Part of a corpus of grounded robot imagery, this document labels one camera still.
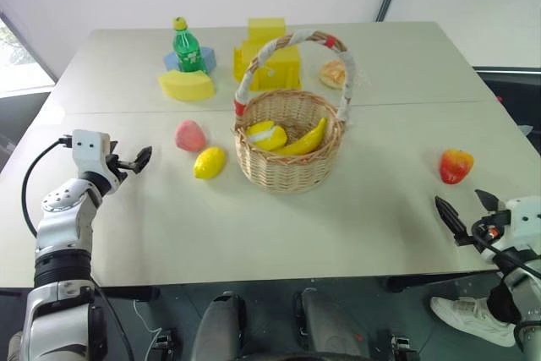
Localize yellow toy lemon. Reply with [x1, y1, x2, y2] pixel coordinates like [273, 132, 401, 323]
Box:
[193, 146, 227, 181]

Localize large yellow foam block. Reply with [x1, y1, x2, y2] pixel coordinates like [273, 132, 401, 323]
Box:
[232, 38, 303, 92]

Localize yellow foam wedge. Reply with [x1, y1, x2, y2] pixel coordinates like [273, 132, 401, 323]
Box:
[157, 68, 217, 102]

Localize wicker basket with wrapped handle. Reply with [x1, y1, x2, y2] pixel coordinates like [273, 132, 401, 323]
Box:
[231, 29, 358, 195]

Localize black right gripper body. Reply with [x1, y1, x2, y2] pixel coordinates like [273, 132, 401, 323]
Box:
[470, 210, 513, 253]

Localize white sneaker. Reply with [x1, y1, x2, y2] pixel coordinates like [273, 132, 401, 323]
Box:
[429, 295, 517, 348]

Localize orange toy bread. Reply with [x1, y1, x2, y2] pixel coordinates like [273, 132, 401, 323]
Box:
[318, 59, 348, 90]

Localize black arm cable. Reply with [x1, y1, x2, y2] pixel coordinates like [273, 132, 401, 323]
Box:
[472, 224, 541, 282]
[21, 135, 74, 238]

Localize yellow toy banana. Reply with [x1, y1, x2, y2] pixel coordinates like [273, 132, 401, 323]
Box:
[273, 117, 329, 156]

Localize green plastic soda bottle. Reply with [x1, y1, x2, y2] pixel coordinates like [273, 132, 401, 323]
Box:
[172, 16, 209, 75]

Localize red and yellow toy apple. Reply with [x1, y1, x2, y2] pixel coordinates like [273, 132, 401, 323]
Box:
[438, 148, 475, 186]

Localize dark grey rounded robot leg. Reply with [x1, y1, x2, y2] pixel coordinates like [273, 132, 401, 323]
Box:
[293, 287, 365, 361]
[195, 291, 248, 361]

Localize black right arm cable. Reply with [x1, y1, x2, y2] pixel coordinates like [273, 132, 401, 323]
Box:
[472, 224, 541, 282]

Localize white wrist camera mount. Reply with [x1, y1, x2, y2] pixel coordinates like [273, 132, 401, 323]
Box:
[70, 129, 112, 177]
[504, 195, 541, 252]

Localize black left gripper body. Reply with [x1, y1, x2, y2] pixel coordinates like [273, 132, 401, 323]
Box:
[104, 151, 128, 183]

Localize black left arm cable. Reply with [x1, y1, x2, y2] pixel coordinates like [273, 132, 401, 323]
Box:
[21, 135, 74, 238]

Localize thin white cable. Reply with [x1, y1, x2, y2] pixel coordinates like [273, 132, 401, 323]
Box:
[132, 298, 164, 337]

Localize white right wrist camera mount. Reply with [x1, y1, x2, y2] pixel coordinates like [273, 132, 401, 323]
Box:
[504, 195, 541, 252]

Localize window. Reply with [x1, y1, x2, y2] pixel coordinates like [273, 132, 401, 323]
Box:
[0, 8, 58, 99]

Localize small yellow foam cube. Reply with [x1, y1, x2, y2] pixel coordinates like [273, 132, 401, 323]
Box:
[246, 17, 287, 44]

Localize blue foam block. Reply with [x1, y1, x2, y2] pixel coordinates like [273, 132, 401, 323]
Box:
[163, 45, 218, 73]

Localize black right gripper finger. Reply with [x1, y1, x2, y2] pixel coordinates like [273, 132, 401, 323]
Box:
[473, 189, 500, 213]
[434, 195, 471, 247]

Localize pink toy peach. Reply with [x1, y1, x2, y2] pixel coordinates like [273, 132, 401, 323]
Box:
[174, 119, 208, 153]

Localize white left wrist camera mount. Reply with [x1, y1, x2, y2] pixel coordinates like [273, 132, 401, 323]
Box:
[70, 129, 112, 177]

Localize peeled yellow toy fruit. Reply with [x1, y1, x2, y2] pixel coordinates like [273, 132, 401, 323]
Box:
[245, 120, 289, 152]

